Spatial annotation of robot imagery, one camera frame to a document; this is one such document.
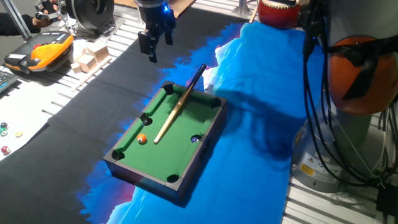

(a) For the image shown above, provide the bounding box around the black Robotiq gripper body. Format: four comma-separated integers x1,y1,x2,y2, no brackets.
136,0,177,32

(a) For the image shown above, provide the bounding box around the wooden cue with black handle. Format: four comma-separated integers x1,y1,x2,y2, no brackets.
153,63,208,145

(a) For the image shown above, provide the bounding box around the metal clamp tool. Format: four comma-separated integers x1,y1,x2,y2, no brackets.
34,0,77,35

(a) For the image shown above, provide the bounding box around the forearm in black sleeve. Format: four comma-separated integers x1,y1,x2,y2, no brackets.
0,12,41,37

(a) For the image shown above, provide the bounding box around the miniature green pool table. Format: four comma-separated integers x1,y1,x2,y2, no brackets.
103,81,228,206

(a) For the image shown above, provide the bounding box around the person's hand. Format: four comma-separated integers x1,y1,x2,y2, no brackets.
32,2,60,29

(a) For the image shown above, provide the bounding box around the large wooden block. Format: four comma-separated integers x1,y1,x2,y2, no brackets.
86,43,110,64

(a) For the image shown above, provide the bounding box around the black filament spool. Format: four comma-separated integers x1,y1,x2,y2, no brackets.
64,0,115,32

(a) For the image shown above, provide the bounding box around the medium wooden block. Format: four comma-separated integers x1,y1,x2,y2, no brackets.
76,54,98,73

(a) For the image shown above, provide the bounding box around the wooden drumstick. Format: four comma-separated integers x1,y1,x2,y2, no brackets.
248,4,259,24

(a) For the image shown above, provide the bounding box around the orange and black teach pendant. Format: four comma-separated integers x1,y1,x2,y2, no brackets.
4,30,75,75

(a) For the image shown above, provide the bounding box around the blue and black printed cloth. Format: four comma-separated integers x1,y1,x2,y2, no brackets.
0,6,326,224

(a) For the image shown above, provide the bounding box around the black computer keyboard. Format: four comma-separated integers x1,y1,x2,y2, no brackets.
0,70,19,93

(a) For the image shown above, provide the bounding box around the aluminium frame post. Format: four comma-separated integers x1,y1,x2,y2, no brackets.
231,0,259,16
1,0,32,41

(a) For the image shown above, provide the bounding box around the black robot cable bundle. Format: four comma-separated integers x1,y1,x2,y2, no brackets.
302,0,398,189

